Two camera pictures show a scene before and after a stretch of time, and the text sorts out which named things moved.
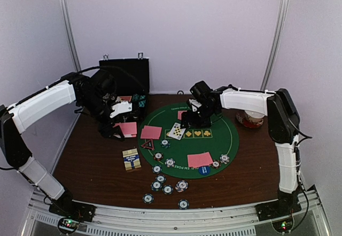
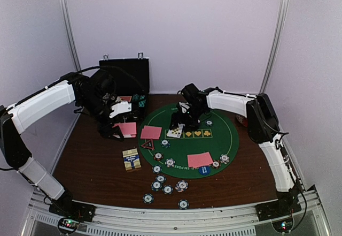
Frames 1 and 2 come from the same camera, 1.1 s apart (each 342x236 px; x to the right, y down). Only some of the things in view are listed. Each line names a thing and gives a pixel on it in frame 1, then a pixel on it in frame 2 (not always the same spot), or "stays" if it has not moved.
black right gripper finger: (187, 118) to (178, 118)
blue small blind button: (204, 170) stays
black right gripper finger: (203, 123) to (191, 124)
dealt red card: (149, 132) stays
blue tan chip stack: (181, 185) stays
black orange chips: (216, 164) stays
